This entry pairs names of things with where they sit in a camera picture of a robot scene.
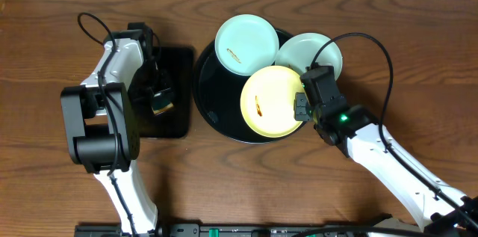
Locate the green yellow sponge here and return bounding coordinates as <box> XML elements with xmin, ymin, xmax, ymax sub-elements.
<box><xmin>151</xmin><ymin>93</ymin><xmax>174</xmax><ymax>115</ymax></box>

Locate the yellow plate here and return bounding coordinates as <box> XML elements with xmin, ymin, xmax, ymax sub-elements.
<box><xmin>240</xmin><ymin>66</ymin><xmax>304</xmax><ymax>138</ymax></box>

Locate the light blue plate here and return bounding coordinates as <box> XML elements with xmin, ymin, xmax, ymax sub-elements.
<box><xmin>214</xmin><ymin>14</ymin><xmax>279</xmax><ymax>76</ymax></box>
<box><xmin>275</xmin><ymin>33</ymin><xmax>343</xmax><ymax>80</ymax></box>

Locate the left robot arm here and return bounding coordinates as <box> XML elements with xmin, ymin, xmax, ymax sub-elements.
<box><xmin>60</xmin><ymin>35</ymin><xmax>184</xmax><ymax>236</ymax></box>

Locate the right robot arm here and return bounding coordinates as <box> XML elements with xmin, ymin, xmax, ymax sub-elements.
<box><xmin>294</xmin><ymin>93</ymin><xmax>477</xmax><ymax>234</ymax></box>

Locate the rectangular black tray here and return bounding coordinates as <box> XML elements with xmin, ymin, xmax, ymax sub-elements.
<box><xmin>130</xmin><ymin>46</ymin><xmax>193</xmax><ymax>138</ymax></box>

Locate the round black tray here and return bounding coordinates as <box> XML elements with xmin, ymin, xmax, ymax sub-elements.
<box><xmin>192</xmin><ymin>27</ymin><xmax>321</xmax><ymax>144</ymax></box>

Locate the right black cable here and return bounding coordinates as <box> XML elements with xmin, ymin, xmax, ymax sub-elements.
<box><xmin>309</xmin><ymin>32</ymin><xmax>478</xmax><ymax>230</ymax></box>

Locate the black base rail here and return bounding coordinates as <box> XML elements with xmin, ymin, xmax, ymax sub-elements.
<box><xmin>73</xmin><ymin>223</ymin><xmax>374</xmax><ymax>237</ymax></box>

